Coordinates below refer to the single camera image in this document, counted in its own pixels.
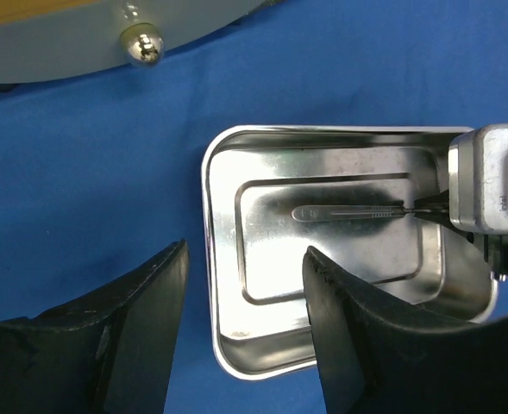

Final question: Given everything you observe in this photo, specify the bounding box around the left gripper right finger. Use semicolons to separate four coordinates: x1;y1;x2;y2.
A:
303;248;508;413

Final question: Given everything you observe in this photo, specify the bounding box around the steel instrument tray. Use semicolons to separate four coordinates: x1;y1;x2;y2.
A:
202;125;499;380

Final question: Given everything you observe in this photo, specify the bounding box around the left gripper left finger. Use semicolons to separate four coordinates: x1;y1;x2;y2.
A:
0;241;190;413

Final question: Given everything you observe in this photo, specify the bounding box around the round three-drawer storage box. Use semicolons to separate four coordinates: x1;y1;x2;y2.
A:
0;1;271;85

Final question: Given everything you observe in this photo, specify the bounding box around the blue surgical cloth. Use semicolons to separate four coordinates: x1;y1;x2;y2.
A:
0;1;508;413

